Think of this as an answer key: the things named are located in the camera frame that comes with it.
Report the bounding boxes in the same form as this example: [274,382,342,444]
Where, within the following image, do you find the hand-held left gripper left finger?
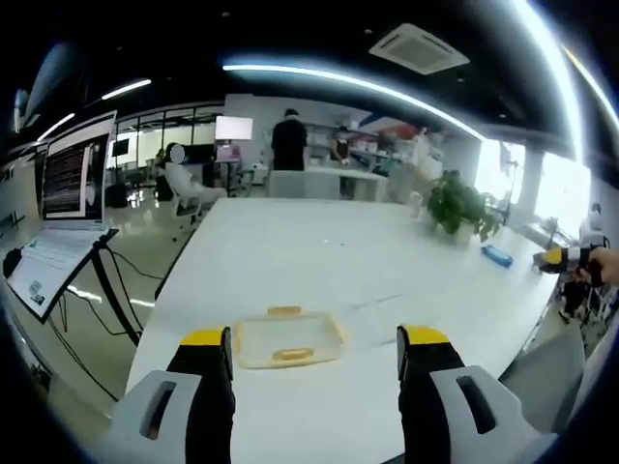
[109,326,237,464]

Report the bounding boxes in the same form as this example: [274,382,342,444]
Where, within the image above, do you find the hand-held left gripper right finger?
[396,324,562,464]

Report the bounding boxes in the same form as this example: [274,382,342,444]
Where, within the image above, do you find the person's right hand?
[575,246,619,288]

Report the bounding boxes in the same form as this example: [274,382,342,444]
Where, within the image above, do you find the blue bottle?
[480,244,514,267]

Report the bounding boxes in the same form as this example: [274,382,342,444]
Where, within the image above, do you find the clear plastic box yellow clips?
[233,304,348,371]

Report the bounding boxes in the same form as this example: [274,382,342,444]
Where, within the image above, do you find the potted green plant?
[427,171,504,243]

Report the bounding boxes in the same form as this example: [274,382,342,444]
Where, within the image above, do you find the white office chair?
[163,166,219,243]

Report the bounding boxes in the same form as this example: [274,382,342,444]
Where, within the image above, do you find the open laptop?
[7,109,120,324]

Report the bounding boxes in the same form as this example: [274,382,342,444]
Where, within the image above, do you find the ceiling air conditioner vent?
[368,22,471,76]

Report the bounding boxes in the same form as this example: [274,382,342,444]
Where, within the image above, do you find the long ceiling light strip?
[221,62,487,141]

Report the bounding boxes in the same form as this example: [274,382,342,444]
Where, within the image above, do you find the bright monitor screen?
[215,115,254,143]

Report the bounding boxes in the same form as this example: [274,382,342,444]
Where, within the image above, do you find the black cable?
[62,250,168,337]

